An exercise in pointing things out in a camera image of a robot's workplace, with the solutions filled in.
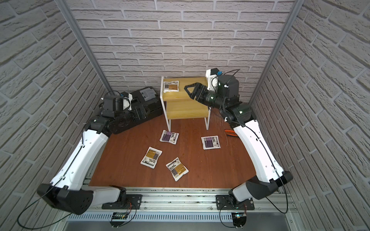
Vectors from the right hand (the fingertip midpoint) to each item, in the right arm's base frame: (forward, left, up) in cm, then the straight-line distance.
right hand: (191, 90), depth 60 cm
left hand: (+4, +23, -14) cm, 28 cm away
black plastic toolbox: (+29, +28, -29) cm, 50 cm away
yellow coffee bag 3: (+19, +10, -12) cm, 25 cm away
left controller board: (-40, +40, -49) cm, 75 cm away
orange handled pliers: (+6, -29, -46) cm, 54 cm away
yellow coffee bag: (-9, +26, -45) cm, 52 cm away
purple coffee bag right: (-1, -14, -46) cm, 48 cm away
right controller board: (-43, -21, -48) cm, 68 cm away
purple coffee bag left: (+5, +14, -45) cm, 47 cm away
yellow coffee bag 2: (-17, +10, -45) cm, 50 cm away
